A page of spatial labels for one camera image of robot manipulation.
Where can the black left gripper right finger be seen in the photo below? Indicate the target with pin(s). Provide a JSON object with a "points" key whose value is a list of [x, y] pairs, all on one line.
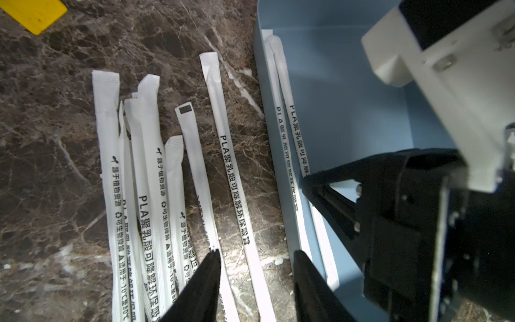
{"points": [[314, 300]]}

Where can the yellow block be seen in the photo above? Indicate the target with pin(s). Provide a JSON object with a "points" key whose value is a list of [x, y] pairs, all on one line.
{"points": [[34, 15]]}

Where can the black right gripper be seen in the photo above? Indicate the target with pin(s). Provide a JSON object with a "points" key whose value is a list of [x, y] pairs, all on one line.
{"points": [[423, 240]]}

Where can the blue plastic storage box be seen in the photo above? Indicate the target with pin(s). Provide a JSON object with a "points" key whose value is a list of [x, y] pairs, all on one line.
{"points": [[346, 113]]}

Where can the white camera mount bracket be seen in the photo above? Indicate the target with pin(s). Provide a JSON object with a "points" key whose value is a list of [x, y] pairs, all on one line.
{"points": [[461, 56]]}

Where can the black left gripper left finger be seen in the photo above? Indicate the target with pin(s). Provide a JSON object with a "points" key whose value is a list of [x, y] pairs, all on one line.
{"points": [[199, 299]]}

